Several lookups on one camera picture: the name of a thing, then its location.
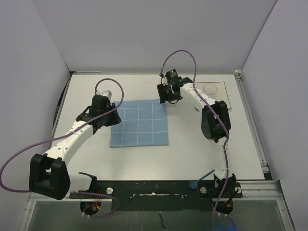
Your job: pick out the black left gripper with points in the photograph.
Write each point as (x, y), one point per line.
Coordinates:
(115, 120)

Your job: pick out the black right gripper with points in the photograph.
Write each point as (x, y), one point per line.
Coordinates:
(163, 97)

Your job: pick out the clear drinking glass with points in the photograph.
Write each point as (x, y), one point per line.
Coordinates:
(210, 89)

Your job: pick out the blue grid placemat cloth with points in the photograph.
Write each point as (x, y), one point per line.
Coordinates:
(143, 123)

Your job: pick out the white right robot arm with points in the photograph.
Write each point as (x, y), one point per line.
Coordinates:
(215, 119)

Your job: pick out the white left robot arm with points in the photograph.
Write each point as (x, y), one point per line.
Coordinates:
(49, 175)

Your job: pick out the square white plate dark rim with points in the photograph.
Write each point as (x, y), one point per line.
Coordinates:
(221, 95)

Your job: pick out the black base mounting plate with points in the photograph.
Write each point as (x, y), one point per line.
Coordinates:
(165, 195)

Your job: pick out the blue plastic spoon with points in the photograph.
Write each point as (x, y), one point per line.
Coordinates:
(194, 183)

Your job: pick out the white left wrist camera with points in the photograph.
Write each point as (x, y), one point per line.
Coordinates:
(106, 93)

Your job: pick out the aluminium table frame rail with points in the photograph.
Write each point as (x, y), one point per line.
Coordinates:
(268, 191)

